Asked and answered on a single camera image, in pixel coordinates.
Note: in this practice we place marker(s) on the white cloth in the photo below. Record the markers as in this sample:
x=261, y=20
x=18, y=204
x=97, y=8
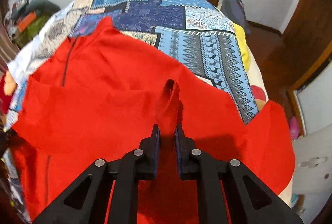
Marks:
x=22, y=58

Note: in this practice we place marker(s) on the pink toy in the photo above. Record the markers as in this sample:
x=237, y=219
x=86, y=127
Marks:
x=294, y=128

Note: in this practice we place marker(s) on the grey cloth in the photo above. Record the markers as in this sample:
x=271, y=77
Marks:
x=44, y=4

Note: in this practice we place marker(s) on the white cabinet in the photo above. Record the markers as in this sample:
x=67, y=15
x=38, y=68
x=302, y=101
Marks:
x=311, y=161

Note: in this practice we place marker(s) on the orange box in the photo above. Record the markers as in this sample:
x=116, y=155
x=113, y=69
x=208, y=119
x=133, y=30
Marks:
x=26, y=20

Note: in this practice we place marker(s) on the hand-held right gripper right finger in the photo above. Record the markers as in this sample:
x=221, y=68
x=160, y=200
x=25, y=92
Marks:
x=178, y=151

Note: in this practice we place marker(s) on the red jacket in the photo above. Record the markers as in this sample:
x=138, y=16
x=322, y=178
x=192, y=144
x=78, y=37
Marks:
x=103, y=109

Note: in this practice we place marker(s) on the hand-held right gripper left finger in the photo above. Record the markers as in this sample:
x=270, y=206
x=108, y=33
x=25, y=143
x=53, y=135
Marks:
x=156, y=146

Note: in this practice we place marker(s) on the wooden door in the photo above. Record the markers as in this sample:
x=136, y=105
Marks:
x=308, y=32

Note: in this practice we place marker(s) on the blue patchwork bedspread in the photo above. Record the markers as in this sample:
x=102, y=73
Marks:
x=168, y=11

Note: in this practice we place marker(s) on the striped curtain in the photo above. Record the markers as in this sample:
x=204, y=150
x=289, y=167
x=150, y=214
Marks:
x=5, y=39

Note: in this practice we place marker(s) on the green cloth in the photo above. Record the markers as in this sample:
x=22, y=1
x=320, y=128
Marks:
x=36, y=30

